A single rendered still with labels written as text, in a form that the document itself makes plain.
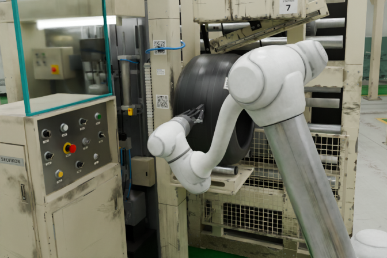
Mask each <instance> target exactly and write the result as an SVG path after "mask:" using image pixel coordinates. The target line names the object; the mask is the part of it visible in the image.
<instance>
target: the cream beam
mask: <svg viewBox="0 0 387 258"><path fill-rule="evenodd" d="M307 3H309V1H308V0H298V6H297V13H290V14H279V0H192V10H193V22H195V23H199V22H210V23H211V24H212V23H225V22H248V21H254V20H259V21H269V20H293V19H304V18H305V17H306V4H307Z"/></svg>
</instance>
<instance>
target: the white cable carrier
mask: <svg viewBox="0 0 387 258"><path fill-rule="evenodd" d="M145 65H151V63H145ZM145 68H147V69H145V80H146V81H145V82H146V84H145V85H146V94H147V95H146V97H147V98H146V100H147V101H146V102H147V104H146V105H147V108H148V109H147V111H149V112H147V114H149V115H147V117H148V118H147V119H148V121H147V122H148V124H147V125H148V134H149V137H150V135H151V134H152V133H153V131H154V116H153V95H152V84H151V67H145Z"/></svg>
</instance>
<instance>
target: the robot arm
mask: <svg viewBox="0 0 387 258"><path fill-rule="evenodd" d="M327 62H328V56H327V53H326V52H325V49H324V48H323V46H322V45H321V44H320V43H319V42H318V41H314V40H305V41H299V42H297V43H295V44H286V45H268V46H265V47H260V48H257V49H254V50H251V51H249V52H247V53H246V54H244V55H243V56H241V57H240V58H239V59H238V60H237V61H236V62H235V63H234V65H233V66H232V68H231V69H230V71H229V75H228V78H227V87H228V90H229V93H230V94H229V95H228V96H227V98H226V99H225V101H224V103H223V105H222V107H221V110H220V113H219V116H218V121H217V125H216V128H215V132H214V136H213V141H212V144H211V147H210V149H209V151H208V152H207V153H206V154H204V153H203V152H201V151H192V149H191V148H190V146H189V144H188V142H187V140H186V138H185V137H186V136H187V135H188V134H189V132H190V130H191V129H192V127H193V125H195V124H196V123H200V124H202V123H203V118H204V104H201V105H199V106H198V107H197V108H196V109H195V108H193V109H192V110H187V111H185V112H183V113H181V114H179V115H177V116H175V117H174V118H173V119H171V120H170V121H168V122H166V123H164V124H162V125H160V126H159V127H158V128H156V129H155V130H154V131H153V133H152V134H151V135H150V137H149V139H148V141H147V148H148V150H149V152H150V153H151V154H152V155H153V156H155V157H160V158H164V159H165V160H166V161H167V163H168V164H169V166H170V168H171V170H172V172H173V173H174V175H175V176H176V178H177V179H178V181H179V182H180V183H181V185H182V186H183V187H184V188H185V189H186V190H187V191H189V192H190V193H192V194H197V195H199V194H202V193H204V192H206V191H207V190H208V189H209V187H210V185H211V177H210V174H211V171H212V169H213V168H214V167H216V166H217V165H218V164H219V163H220V161H221V160H222V159H223V156H224V155H225V152H226V149H227V146H228V144H229V141H230V138H231V135H232V132H233V130H234V126H235V124H236V121H237V118H238V116H239V114H240V112H241V111H242V110H243V109H245V110H246V111H247V113H248V114H249V116H250V117H251V118H252V120H253V121H254V122H255V123H256V124H257V125H258V126H259V127H262V126H263V129H264V132H265V135H266V137H267V140H268V143H269V145H270V148H271V151H272V153H273V156H274V159H275V162H276V164H277V167H278V169H279V173H280V175H281V178H282V180H283V183H284V186H285V189H286V191H287V194H288V196H289V199H290V202H291V205H292V207H293V210H294V213H295V216H296V218H297V221H298V224H299V226H300V229H301V232H302V235H303V237H304V240H305V242H306V246H307V248H308V251H309V253H310V256H311V258H387V232H383V231H381V230H376V229H365V230H361V231H359V232H357V233H355V234H354V235H353V236H352V237H351V239H350V237H349V235H348V232H347V229H346V227H345V224H344V222H343V218H342V216H341V213H340V211H339V208H338V206H337V203H336V200H335V197H334V195H333V192H332V189H331V186H330V184H329V181H328V178H327V176H326V173H325V170H324V168H323V165H322V163H321V160H320V157H319V154H318V152H317V149H316V146H315V144H314V141H313V138H312V135H311V133H310V130H309V127H308V124H307V122H306V119H305V117H304V114H303V112H304V111H305V105H306V102H305V94H304V88H303V87H304V86H305V85H306V84H307V83H308V82H310V81H311V80H313V79H315V78H316V77H317V76H318V75H319V74H320V73H321V72H322V71H323V70H324V69H325V67H326V66H327Z"/></svg>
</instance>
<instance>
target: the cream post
mask: <svg viewBox="0 0 387 258"><path fill-rule="evenodd" d="M147 9H148V19H149V42H150V49H151V48H153V40H166V47H172V48H175V47H181V44H180V19H179V18H180V12H179V0H147ZM150 63H151V84H152V95H153V116H154V130H155V129H156V128H158V127H159V126H160V125H162V124H164V123H166V122H168V121H170V120H171V119H173V98H174V91H175V88H176V84H177V80H178V78H179V75H180V73H181V49H178V50H166V55H154V51H150ZM157 69H165V75H157ZM156 94H157V95H168V102H169V109H162V108H157V104H156ZM155 159H156V170H157V192H158V213H159V224H160V246H161V258H188V231H187V200H186V189H185V188H181V187H174V186H170V175H169V174H166V168H165V159H164V158H160V157H155Z"/></svg>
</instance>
